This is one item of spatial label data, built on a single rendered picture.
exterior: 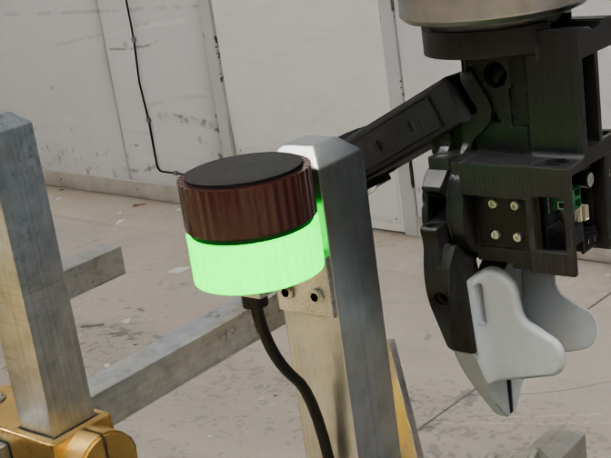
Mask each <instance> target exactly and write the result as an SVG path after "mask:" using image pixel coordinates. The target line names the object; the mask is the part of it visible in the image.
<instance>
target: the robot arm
mask: <svg viewBox="0 0 611 458"><path fill-rule="evenodd" d="M586 1H587V0H397V4H398V13H399V18H400V19H401V20H402V21H404V22H405V23H406V24H408V25H412V26H422V27H421V31H422V40H423V48H424V55H425V56H426V57H429V58H433V59H439V60H461V67H462V71H461V72H458V73H455V74H452V75H449V76H446V77H444V78H442V79H441V80H439V81H437V82H436V83H434V84H433V85H430V86H429V87H427V89H425V90H423V91H422V92H420V93H419V94H417V95H415V96H413V97H412V98H410V99H408V100H407V101H405V102H403V103H402V104H401V105H399V106H397V107H396V108H394V109H393V110H391V111H389V112H388V113H386V114H384V115H382V116H381V117H379V118H378V119H376V120H375V121H374V122H372V123H371V124H368V125H367V126H363V127H360V128H356V129H355V130H353V131H350V132H347V133H342V134H340V135H338V136H337V137H338V138H340V139H342V140H344V141H346V142H348V143H350V144H352V145H354V146H357V147H359V148H360V149H361V150H362V151H363V157H364V165H365V171H366V185H367V192H368V194H371V193H373V192H374V191H375V190H376V188H377V187H378V186H379V185H381V184H384V183H385V182H387V181H389V180H390V179H391V177H390V175H389V174H390V173H392V172H394V171H395V170H396V169H397V168H399V167H401V166H402V165H404V164H407V163H408V162H410V161H412V160H414V159H415V158H417V157H418V156H420V155H421V154H424V153H426V152H427V151H429V150H431V149H432V153H433V155H431V156H429V157H428V165H429V167H428V169H427V171H426V174H425V177H424V181H423V184H422V190H423V193H422V201H423V207H422V223H423V226H421V228H420V233H421V236H422V240H423V246H424V276H425V284H426V293H427V297H428V301H429V303H430V306H431V309H432V311H433V314H434V316H435V318H436V321H437V324H438V326H439V328H440V331H441V333H442V335H443V337H444V339H445V341H446V345H447V347H448V348H450V349H451V350H453V351H454V353H455V355H456V359H457V361H458V362H459V364H460V366H461V367H462V369H463V371H464V373H465V374H466V376H467V378H468V379H469V381H470V382H471V383H472V385H473V386H474V387H475V388H476V390H477V391H478V392H479V394H480V395H481V396H482V398H483V399H484V400H485V401H486V403H487V404H488V405H489V406H490V407H491V408H492V410H493V411H494V412H495V413H497V414H499V415H502V416H505V417H508V416H509V415H510V414H511V413H513V412H514V411H515V410H516V407H517V403H518V400H519V395H520V392H521V388H522V384H523V380H524V379H526V378H538V377H550V376H555V375H558V374H559V373H561V372H562V371H563V370H564V368H565V366H566V355H565V352H572V351H578V350H584V349H586V348H588V347H590V346H591V345H592V344H593V343H594V341H595V340H596V336H597V327H596V319H595V317H594V316H593V315H592V314H591V312H589V311H588V310H587V309H586V308H584V307H583V306H581V305H579V304H577V303H576V302H574V301H572V300H571V299H569V298H568V297H566V296H564V295H563V294H562V293H561V292H560V290H559V289H558V287H557V284H556V275H561V276H569V277H577V276H578V267H577V253H576V252H581V254H585V253H586V252H587V251H589V250H590V249H591V248H601V249H611V129H602V117H601V102H600V87H599V72H598V56H597V51H599V50H601V49H604V48H606V47H608V46H610V45H611V15H590V16H572V11H571V9H573V8H575V7H577V6H580V5H582V4H584V3H585V2H586ZM477 257H478V259H480V260H482V262H481V264H480V265H479V268H478V266H477V263H476V258H477Z"/></svg>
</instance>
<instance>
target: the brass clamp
mask: <svg viewBox="0 0 611 458"><path fill-rule="evenodd" d="M0 389H1V393H4V394H5V399H4V400H3V401H2V402H1V403H0V442H2V443H6V444H7V445H8V448H9V452H10V456H11V458H137V451H136V444H135V441H134V439H133V438H132V436H130V435H128V434H126V433H124V432H122V431H119V430H116V429H114V426H113V421H112V417H111V414H110V413H108V412H104V411H100V410H97V409H94V412H95V415H93V416H91V417H90V418H88V419H86V420H84V421H83V422H81V423H80V424H78V425H76V426H74V427H73V428H71V429H69V430H67V431H66V432H64V433H61V434H60V435H58V436H56V437H55V438H53V437H50V436H47V435H44V434H41V433H36V432H33V431H30V430H27V429H25V428H22V427H21V424H20V420H19V416H18V412H17V408H16V404H15V398H14V393H13V389H12V385H9V384H5V385H3V386H1V387H0Z"/></svg>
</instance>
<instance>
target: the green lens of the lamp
mask: <svg viewBox="0 0 611 458"><path fill-rule="evenodd" d="M186 240H187V246H188V252H189V256H190V262H191V266H192V272H193V277H194V282H195V286H196V287H197V288H199V289H200V290H202V291H205V292H208V293H210V294H221V295H246V294H261V293H267V292H272V291H275V290H280V289H283V288H287V287H289V286H292V285H295V284H299V283H302V282H303V281H305V280H307V279H309V278H311V277H313V276H314V275H316V274H318V273H319V272H320V271H321V270H322V269H323V267H324V265H325V257H324V250H323V244H322V236H321V230H320V223H319V217H318V213H316V215H315V216H314V219H313V221H312V222H311V223H310V224H309V225H308V226H307V227H305V228H303V229H301V230H299V231H297V232H295V233H293V234H289V235H287V236H284V237H280V238H277V239H274V240H270V241H266V242H261V243H256V244H243V245H228V246H223V245H209V244H201V243H198V242H197V241H195V240H193V239H192V238H191V236H190V235H188V234H186Z"/></svg>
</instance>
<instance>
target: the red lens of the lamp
mask: <svg viewBox="0 0 611 458"><path fill-rule="evenodd" d="M298 155H299V156H301V157H302V159H303V161H304V165H303V167H302V168H300V169H299V170H298V171H296V172H295V173H293V174H290V175H288V176H285V177H283V178H280V179H277V180H274V181H271V182H267V183H263V184H255V185H250V186H245V187H238V188H229V189H199V188H194V187H190V186H187V185H186V184H184V176H185V174H186V173H187V172H188V171H187V172H185V173H184V174H182V175H180V176H179V177H178V178H177V180H176V185H177V190H178V195H179V201H180V205H181V211H182V216H183V221H184V227H185V232H186V233H187V234H188V235H190V236H192V237H194V238H198V239H203V240H210V241H234V240H244V239H251V238H257V237H262V236H267V235H270V234H277V233H281V232H283V231H286V230H289V229H292V228H295V227H297V226H299V225H301V224H304V223H305V222H307V221H309V220H310V219H311V218H313V217H314V216H315V215H316V213H317V204H316V192H315V186H314V179H313V173H312V166H311V161H310V159H309V158H307V157H305V156H303V155H300V154H298Z"/></svg>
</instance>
